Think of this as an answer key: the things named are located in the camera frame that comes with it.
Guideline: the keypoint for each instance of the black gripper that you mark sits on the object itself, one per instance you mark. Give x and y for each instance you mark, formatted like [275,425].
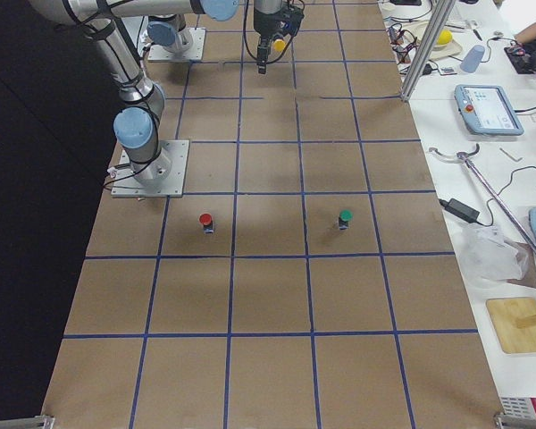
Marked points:
[263,26]

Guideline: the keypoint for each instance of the yellow push button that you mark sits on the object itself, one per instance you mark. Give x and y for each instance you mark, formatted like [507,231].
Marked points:
[278,45]

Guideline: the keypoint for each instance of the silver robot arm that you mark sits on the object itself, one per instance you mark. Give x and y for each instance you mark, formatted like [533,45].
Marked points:
[173,14]
[116,30]

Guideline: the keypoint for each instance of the red push button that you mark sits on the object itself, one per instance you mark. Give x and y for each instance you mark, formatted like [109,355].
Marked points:
[207,222]

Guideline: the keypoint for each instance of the yellow lemon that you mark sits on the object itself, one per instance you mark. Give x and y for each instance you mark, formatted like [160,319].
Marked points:
[444,38]

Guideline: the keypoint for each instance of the beige plate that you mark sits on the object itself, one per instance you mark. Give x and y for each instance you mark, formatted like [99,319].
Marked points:
[442,51]

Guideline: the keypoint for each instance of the blue plastic cup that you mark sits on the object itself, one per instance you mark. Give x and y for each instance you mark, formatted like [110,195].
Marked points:
[473,59]

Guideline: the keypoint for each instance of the metal crutch stick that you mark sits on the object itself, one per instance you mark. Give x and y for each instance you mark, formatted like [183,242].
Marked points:
[466,158]

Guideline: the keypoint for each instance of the brown paper table cover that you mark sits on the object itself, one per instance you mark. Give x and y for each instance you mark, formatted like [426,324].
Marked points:
[279,319]

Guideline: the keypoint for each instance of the black power adapter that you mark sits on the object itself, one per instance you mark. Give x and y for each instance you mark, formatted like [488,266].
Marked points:
[460,210]

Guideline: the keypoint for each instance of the clear plastic bag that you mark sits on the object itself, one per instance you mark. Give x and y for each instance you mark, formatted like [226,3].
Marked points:
[486,253]

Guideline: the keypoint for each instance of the wooden cutting board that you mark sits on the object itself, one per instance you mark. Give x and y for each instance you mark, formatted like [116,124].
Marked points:
[514,322]

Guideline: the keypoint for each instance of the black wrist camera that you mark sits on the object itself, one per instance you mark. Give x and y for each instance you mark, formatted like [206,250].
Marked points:
[291,19]

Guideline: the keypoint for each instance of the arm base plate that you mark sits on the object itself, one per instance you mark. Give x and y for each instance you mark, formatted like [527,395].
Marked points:
[165,176]
[170,45]

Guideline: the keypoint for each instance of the aluminium frame post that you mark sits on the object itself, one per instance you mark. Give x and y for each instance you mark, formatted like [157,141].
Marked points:
[439,17]

